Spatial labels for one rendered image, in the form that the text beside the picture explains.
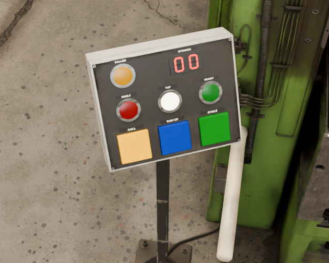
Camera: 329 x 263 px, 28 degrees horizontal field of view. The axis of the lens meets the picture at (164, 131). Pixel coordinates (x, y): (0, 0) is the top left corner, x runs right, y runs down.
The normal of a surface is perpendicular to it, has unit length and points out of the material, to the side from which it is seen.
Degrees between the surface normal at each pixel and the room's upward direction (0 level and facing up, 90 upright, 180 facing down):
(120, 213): 0
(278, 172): 90
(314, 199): 90
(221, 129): 60
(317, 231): 90
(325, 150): 90
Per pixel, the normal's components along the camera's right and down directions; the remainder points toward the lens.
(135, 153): 0.23, 0.37
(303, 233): -0.17, 0.79
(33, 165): 0.00, -0.59
